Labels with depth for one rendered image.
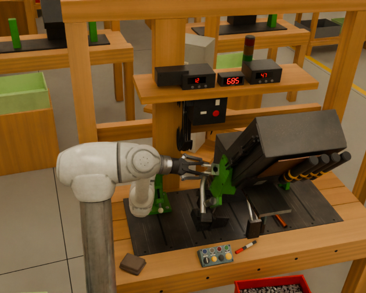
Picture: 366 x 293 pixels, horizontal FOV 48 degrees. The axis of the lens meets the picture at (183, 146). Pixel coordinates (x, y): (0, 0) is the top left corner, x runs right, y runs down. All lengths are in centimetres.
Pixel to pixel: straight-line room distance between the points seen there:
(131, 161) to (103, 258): 35
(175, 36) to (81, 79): 47
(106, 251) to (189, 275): 65
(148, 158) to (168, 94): 71
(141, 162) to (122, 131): 97
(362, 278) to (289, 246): 59
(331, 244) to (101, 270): 120
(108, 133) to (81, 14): 65
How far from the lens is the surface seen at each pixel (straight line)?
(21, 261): 333
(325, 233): 225
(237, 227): 216
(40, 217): 363
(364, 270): 252
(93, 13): 186
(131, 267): 192
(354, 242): 227
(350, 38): 235
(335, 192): 257
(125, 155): 128
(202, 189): 210
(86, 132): 208
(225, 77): 200
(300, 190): 247
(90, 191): 131
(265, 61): 215
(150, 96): 190
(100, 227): 136
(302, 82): 217
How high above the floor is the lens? 239
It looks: 33 degrees down
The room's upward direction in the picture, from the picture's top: 2 degrees clockwise
